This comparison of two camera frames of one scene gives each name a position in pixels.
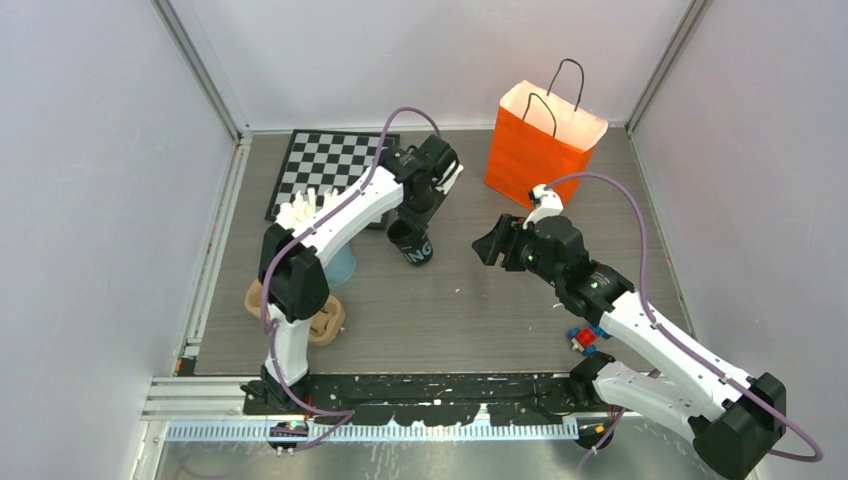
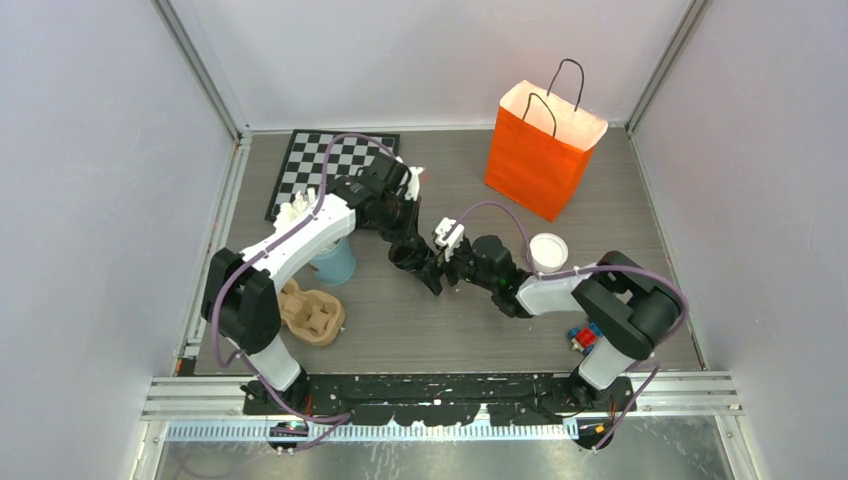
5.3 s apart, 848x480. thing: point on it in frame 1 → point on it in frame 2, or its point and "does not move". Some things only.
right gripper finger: (510, 229) → (451, 270)
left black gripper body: (421, 206) → (398, 212)
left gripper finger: (416, 224) → (410, 240)
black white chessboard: (325, 160) does not move
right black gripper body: (532, 260) → (466, 257)
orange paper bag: (540, 136) does not move
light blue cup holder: (341, 265) does not move
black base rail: (536, 399) does not move
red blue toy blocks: (584, 339) does not move
